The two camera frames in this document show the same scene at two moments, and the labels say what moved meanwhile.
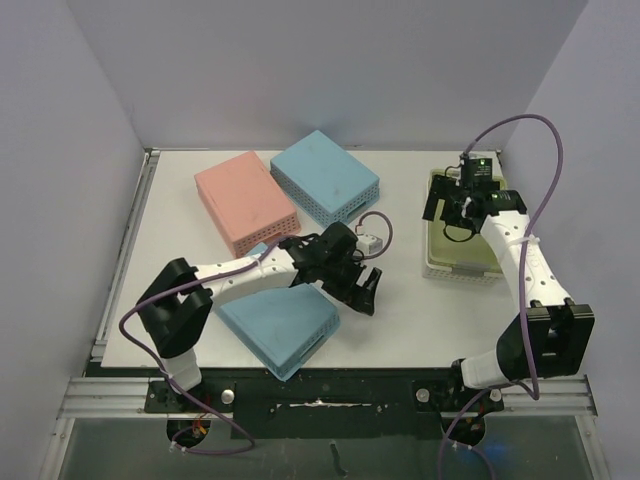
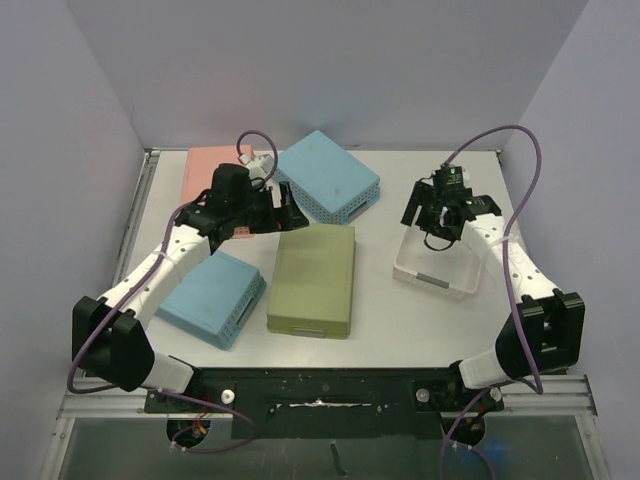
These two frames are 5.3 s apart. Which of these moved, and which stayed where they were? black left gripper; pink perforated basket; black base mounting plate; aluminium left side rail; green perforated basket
Moved: pink perforated basket; green perforated basket; black left gripper
Stayed: aluminium left side rail; black base mounting plate
